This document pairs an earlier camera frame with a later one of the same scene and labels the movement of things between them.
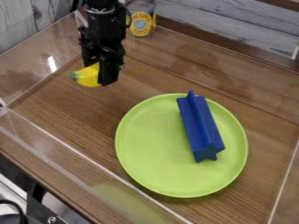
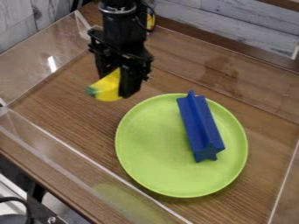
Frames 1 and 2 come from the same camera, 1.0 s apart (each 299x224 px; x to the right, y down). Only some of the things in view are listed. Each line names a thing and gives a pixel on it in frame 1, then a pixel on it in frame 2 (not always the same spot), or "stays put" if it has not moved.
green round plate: x=155 y=148 stays put
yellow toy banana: x=87 y=75 to x=106 y=88
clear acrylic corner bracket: x=80 y=20 stays put
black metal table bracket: x=42 y=214 stays put
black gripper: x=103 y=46 to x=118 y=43
